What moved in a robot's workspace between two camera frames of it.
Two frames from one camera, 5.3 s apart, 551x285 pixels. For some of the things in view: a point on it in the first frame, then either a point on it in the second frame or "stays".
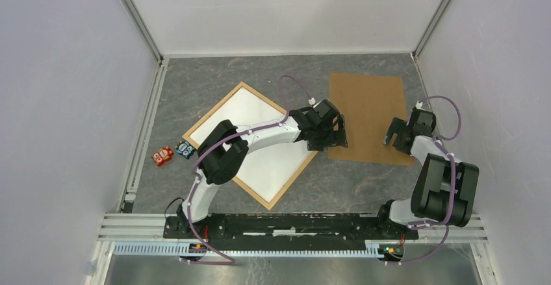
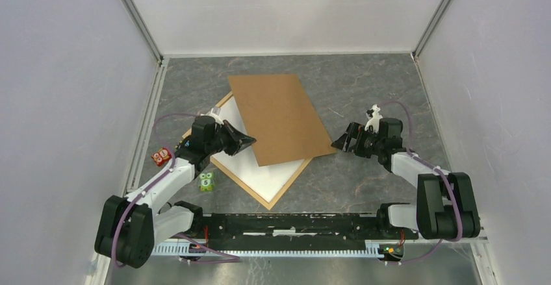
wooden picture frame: (268, 171) stays
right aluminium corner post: (442, 6) stays
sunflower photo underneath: (266, 169) stays
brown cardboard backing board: (366, 102) -> (279, 115)
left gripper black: (314, 145) -> (238, 141)
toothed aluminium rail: (182, 249) stays
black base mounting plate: (303, 232) stays
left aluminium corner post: (136, 15) stays
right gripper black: (396, 126) -> (356, 131)
